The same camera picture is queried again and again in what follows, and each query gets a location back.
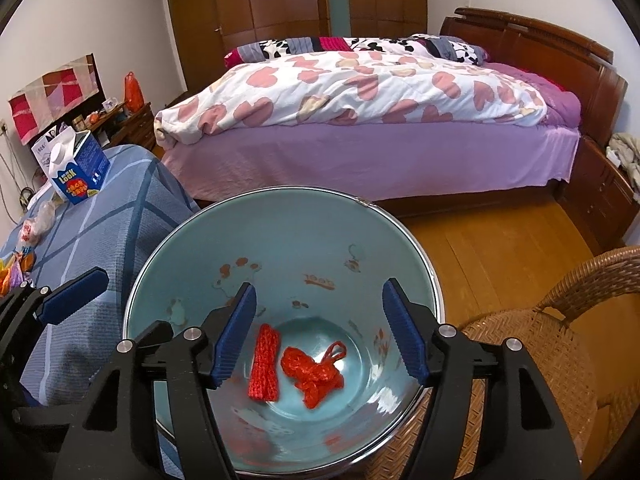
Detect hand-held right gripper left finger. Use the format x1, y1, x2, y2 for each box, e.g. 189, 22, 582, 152
52, 282, 258, 480

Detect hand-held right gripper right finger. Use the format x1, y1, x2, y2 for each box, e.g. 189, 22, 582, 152
381, 279, 583, 480

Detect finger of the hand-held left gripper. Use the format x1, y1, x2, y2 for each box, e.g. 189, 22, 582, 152
32, 267, 111, 328

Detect red mesh roll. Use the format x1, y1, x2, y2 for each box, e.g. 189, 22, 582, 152
247, 323, 282, 402

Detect yellow wrapper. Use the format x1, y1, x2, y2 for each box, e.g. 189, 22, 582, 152
0, 250, 37, 296

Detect red mesh bundle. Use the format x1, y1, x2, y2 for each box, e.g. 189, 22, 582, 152
280, 341, 347, 409

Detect blue enamel basin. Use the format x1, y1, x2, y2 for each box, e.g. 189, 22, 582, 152
121, 186, 446, 476

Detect clear plastic bag red print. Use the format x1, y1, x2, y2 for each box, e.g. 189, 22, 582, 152
17, 200, 56, 251

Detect blue milk carton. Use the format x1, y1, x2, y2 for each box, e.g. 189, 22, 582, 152
48, 130, 111, 206

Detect white printed carton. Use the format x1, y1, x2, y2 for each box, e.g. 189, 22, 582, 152
31, 127, 76, 171

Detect wicker chair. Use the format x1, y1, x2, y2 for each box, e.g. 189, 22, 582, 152
360, 246, 640, 480

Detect purple bed sheet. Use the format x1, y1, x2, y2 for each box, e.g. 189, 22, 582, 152
161, 62, 583, 206

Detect wooden tv stand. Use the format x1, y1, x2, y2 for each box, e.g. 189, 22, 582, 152
60, 102, 157, 153

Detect red pink patchwork cloth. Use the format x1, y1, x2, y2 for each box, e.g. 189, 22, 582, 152
8, 53, 98, 147

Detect orange plastic bag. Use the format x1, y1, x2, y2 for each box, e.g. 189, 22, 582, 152
124, 71, 143, 113

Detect wooden nightstand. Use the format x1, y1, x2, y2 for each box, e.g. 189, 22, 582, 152
555, 135, 640, 256

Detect beige crumpled cloth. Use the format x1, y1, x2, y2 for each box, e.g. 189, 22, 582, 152
606, 132, 640, 196

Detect patterned folded blanket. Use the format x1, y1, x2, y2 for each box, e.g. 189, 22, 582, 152
223, 34, 490, 68

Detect frosted glass door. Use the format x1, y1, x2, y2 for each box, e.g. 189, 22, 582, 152
324, 0, 351, 38

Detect brown wooden wardrobe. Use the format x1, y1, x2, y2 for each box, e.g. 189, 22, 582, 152
141, 0, 428, 106

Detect wall cables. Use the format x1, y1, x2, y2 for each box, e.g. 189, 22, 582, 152
0, 125, 32, 211

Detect wooden bed frame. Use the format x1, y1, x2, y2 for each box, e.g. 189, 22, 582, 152
390, 7, 628, 256

